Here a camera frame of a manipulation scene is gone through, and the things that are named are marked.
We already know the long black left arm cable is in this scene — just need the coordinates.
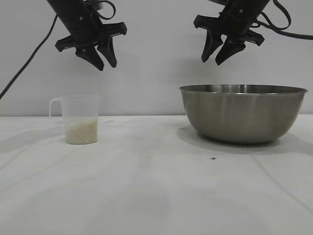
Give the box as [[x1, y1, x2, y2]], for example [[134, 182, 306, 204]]
[[0, 13, 59, 99]]

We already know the translucent plastic measuring cup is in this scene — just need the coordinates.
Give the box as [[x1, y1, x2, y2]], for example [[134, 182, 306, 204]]
[[49, 94, 100, 145]]

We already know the white tablecloth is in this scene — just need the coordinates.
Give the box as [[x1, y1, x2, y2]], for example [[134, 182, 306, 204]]
[[0, 114, 313, 235]]

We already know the stainless steel mixing bowl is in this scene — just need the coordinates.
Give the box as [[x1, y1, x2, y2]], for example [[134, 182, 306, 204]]
[[179, 84, 308, 144]]

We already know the white uncooked rice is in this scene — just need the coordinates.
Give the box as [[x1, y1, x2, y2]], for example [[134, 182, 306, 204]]
[[65, 118, 99, 145]]

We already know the short looped black cable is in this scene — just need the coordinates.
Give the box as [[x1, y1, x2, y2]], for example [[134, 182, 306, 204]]
[[97, 0, 116, 21]]

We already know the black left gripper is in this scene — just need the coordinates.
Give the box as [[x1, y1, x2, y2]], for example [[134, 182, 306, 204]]
[[46, 0, 128, 72]]

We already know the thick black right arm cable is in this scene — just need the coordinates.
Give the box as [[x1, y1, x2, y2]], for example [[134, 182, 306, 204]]
[[254, 0, 313, 40]]

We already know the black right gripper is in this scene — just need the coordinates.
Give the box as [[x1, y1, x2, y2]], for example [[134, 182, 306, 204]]
[[194, 0, 266, 66]]

